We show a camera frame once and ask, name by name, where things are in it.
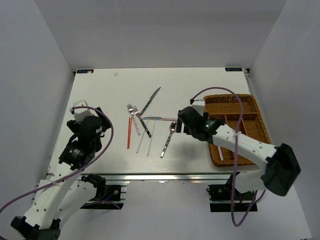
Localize wicker cutlery basket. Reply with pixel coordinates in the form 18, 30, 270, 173
204, 94, 272, 168

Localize spoon with pink handle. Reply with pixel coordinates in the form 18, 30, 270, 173
217, 146, 224, 161

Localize knife with black handle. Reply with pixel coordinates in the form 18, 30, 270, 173
140, 87, 161, 116

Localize white chopstick right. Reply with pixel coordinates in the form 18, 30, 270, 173
146, 120, 157, 157

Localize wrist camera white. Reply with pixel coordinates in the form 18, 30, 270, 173
69, 99, 93, 124
190, 98, 205, 116

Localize blue label right corner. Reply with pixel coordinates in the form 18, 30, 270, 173
224, 67, 243, 72

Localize fork with pink handle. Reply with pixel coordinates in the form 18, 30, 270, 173
127, 104, 141, 136

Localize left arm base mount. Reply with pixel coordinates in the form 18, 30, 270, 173
77, 174, 127, 210

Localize knife with pink handle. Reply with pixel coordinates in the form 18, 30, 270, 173
142, 116, 178, 121

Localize blue label left corner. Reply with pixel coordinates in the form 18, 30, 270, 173
76, 69, 94, 74

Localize red chopstick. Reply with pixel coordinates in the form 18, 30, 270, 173
127, 117, 132, 149

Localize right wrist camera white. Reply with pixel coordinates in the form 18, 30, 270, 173
190, 98, 205, 116

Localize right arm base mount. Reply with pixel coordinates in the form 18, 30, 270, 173
205, 173, 255, 213

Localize white chopstick left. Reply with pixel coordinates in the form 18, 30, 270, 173
136, 119, 149, 154

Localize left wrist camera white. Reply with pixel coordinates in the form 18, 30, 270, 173
69, 99, 93, 124

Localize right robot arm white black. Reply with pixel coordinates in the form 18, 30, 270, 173
177, 106, 301, 200

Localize fork with black dotted handle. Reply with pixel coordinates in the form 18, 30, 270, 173
132, 105, 152, 138

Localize white chopstick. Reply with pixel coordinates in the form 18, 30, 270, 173
136, 119, 149, 154
146, 120, 157, 157

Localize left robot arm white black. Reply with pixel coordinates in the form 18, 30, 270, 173
10, 105, 114, 240

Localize blue label corner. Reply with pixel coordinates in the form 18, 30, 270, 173
224, 67, 243, 72
76, 69, 94, 74

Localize spoon with dark dotted handle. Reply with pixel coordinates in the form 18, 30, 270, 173
160, 121, 177, 158

